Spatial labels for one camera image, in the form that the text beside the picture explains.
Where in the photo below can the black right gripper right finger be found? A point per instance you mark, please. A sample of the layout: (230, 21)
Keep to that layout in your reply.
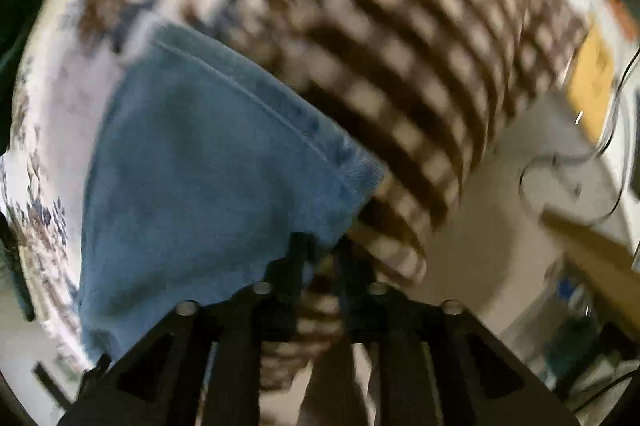
(437, 365)

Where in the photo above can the yellow box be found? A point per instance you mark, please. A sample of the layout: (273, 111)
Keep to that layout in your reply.
(589, 88)

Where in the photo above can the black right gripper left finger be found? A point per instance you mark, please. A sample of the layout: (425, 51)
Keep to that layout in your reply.
(200, 364)

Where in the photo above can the floral bed cover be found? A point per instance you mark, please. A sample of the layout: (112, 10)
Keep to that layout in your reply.
(424, 85)

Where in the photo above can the blue denim jeans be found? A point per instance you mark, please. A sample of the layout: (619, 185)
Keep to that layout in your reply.
(204, 167)

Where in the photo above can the brown cardboard box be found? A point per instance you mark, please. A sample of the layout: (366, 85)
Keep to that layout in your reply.
(605, 263)

